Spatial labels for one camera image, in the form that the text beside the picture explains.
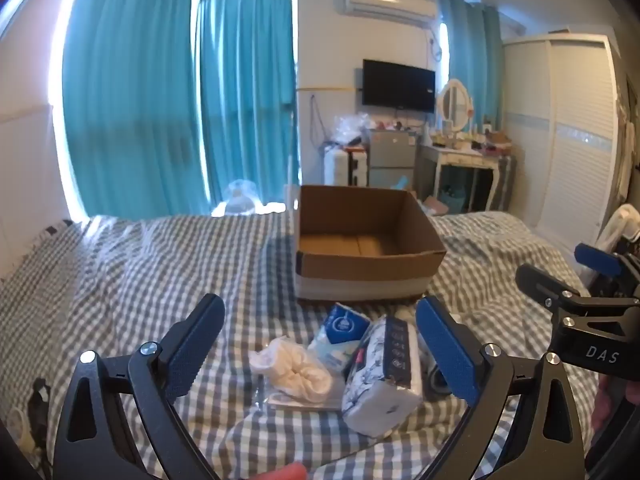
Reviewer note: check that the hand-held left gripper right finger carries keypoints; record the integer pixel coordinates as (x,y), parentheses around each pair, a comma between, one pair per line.
(445,355)

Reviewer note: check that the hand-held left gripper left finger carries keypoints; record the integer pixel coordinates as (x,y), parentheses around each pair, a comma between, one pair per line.
(192,355)

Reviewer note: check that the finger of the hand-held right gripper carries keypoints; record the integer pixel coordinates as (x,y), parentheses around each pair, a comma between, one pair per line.
(597,259)
(537,284)

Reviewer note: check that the floral tissue pack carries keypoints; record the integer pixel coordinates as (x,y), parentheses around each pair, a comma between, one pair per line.
(380,380)

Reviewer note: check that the bagged cream cloth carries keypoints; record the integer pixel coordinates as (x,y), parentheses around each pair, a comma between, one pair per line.
(295,370)

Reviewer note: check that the blue tissue packet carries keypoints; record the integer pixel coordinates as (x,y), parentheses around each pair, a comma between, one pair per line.
(340,330)

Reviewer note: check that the cardboard box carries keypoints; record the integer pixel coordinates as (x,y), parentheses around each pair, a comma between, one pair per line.
(367,260)

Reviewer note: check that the person's right hand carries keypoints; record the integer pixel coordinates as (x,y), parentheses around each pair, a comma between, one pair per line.
(607,402)

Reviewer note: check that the white hanging clothes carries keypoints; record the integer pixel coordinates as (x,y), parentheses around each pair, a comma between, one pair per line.
(617,225)

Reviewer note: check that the checkered bed blanket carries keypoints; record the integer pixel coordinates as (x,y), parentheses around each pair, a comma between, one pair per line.
(125,285)

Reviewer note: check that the white slatted wardrobe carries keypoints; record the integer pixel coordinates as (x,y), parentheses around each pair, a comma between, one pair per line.
(565,135)

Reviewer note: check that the red rounded object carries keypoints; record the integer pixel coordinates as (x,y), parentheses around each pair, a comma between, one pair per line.
(282,472)

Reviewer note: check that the white dressing table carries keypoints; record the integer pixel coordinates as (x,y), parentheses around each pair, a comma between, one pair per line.
(460,157)

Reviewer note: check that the black object on bed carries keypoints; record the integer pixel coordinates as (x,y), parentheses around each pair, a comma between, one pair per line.
(37,405)

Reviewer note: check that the clear plastic water bottle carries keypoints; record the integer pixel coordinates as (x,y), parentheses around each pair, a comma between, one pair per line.
(240,199)

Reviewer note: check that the grey mini fridge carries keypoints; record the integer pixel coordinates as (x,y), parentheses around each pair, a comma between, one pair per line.
(392,157)

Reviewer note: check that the white oval mirror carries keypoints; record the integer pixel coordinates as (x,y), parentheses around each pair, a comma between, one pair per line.
(454,105)

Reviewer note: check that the white suitcase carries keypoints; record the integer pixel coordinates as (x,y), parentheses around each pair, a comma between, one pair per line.
(345,167)

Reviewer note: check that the narrow teal curtain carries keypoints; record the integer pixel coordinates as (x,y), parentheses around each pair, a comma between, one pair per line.
(470,60)

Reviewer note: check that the clear plastic bag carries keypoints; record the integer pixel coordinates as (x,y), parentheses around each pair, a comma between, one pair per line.
(352,130)

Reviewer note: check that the wide teal curtain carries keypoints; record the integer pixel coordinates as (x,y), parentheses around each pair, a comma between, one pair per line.
(130,100)

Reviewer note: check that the white air conditioner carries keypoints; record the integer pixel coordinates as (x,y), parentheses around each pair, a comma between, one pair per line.
(387,7)

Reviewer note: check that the black wall television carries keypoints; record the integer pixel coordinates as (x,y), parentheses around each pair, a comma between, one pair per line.
(398,85)

